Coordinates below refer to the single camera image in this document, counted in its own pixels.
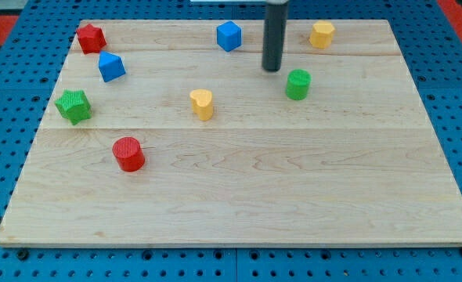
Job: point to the yellow heart block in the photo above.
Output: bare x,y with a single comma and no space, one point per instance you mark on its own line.
202,103

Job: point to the light wooden board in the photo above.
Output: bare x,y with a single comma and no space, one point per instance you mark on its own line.
356,164

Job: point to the green cylinder block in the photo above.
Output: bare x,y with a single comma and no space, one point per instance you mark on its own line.
298,83

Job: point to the red cylinder block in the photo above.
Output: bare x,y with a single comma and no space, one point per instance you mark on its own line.
128,154

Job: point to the blue cube block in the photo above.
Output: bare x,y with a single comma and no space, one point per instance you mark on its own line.
229,36

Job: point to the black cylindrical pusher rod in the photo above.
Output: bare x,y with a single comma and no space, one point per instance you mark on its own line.
276,14

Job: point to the yellow hexagon block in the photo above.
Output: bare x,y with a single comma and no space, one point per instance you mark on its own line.
322,34

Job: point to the blue triangle block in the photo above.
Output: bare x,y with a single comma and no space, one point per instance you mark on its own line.
110,66

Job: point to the green star block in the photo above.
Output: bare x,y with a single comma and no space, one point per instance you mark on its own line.
74,106

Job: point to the red star block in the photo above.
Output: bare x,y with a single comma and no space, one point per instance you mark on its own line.
91,39

